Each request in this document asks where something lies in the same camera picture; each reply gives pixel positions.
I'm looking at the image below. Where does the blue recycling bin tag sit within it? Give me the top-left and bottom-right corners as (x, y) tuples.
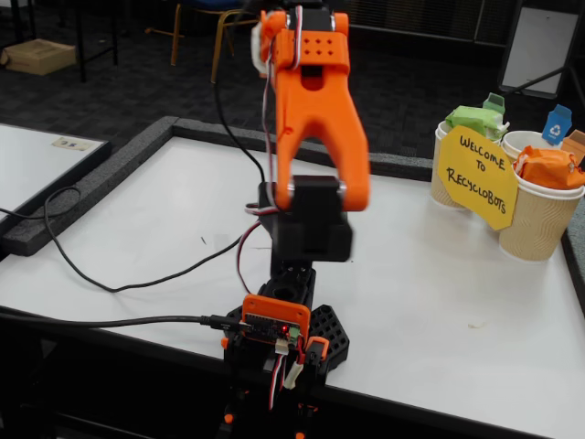
(541, 103), (573, 146)

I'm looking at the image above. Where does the white side table black edge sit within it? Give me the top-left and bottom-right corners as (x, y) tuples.
(0, 123), (112, 230)

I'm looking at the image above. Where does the orange recycling bin tag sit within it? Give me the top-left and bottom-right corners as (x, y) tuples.
(561, 129), (585, 166)

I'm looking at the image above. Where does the white panel black frame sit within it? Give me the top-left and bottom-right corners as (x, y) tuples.
(496, 0), (581, 100)

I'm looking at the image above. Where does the thin black camera cable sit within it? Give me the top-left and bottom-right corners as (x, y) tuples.
(0, 0), (269, 294)

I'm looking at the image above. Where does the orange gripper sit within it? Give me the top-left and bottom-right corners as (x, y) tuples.
(250, 9), (281, 78)

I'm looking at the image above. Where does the red black arm servo wire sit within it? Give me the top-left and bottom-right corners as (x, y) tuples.
(234, 4), (305, 297)

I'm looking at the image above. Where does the thick black USB cable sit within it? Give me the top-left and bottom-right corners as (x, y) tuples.
(0, 305), (241, 331)

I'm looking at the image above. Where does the black robot base clamp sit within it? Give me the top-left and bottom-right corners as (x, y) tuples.
(218, 302), (352, 439)

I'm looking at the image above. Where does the yellow welcome paper sign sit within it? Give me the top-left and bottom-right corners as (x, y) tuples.
(436, 123), (520, 231)

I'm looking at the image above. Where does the gold frame blue chair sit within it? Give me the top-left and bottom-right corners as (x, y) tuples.
(144, 0), (275, 85)

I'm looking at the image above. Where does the red white base servo wire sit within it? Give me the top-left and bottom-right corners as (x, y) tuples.
(267, 349), (289, 412)

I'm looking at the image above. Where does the small paper label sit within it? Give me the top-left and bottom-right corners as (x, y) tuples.
(50, 136), (95, 152)

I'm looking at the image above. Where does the ribbed brown paper cup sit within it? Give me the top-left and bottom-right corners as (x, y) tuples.
(500, 131), (568, 162)
(429, 119), (504, 212)
(497, 176), (585, 262)

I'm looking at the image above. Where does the orange controller board mount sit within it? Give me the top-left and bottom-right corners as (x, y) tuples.
(240, 294), (312, 342)

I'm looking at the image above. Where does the white cable connector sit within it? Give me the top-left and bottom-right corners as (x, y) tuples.
(282, 360), (305, 390)

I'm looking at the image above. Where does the black metal table frame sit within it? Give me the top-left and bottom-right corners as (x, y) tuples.
(68, 0), (121, 84)

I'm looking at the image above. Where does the brown cardboard box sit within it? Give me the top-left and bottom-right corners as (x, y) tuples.
(0, 37), (78, 77)

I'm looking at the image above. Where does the short dark grey foam strip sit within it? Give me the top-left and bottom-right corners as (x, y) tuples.
(367, 153), (434, 183)

